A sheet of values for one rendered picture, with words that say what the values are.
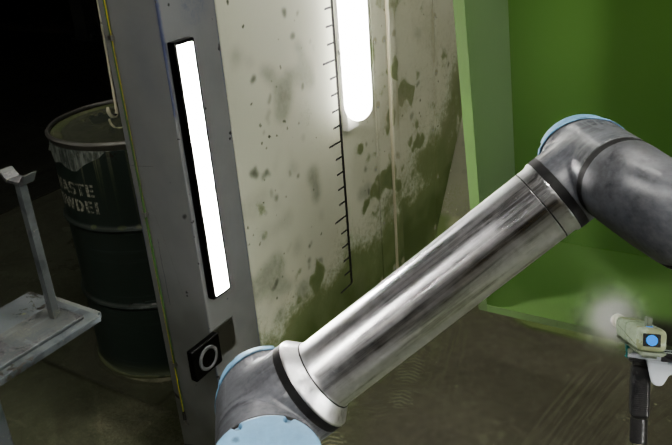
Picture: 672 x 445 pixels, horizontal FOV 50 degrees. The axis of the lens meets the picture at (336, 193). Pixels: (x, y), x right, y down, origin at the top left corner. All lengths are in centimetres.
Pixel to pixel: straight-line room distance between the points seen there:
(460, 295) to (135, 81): 96
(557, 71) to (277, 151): 76
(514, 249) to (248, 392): 43
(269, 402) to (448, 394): 141
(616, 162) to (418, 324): 34
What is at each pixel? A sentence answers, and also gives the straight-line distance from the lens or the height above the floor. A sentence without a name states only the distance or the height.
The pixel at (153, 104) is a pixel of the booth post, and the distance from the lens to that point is 167.
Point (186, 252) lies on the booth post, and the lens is 178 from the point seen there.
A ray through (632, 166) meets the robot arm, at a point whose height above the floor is 122.
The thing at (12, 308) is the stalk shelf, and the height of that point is 79.
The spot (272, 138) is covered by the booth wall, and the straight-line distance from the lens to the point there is 192.
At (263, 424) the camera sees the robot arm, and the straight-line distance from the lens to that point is 100.
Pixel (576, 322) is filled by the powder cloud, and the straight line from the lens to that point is 190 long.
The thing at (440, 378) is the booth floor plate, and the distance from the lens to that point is 248.
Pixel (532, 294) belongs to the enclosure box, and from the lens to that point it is 209.
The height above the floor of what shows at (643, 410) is 66.
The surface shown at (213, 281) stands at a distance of 179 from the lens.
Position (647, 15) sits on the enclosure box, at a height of 123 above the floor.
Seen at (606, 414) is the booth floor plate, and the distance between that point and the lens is 241.
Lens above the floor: 155
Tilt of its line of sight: 23 degrees down
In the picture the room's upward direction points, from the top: 4 degrees counter-clockwise
